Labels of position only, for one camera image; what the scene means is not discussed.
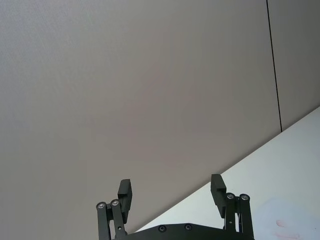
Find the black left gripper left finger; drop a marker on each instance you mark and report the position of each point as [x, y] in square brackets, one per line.
[123, 200]

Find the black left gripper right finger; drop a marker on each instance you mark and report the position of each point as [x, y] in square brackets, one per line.
[218, 197]

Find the white table cloth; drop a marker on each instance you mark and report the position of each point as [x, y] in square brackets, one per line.
[270, 175]

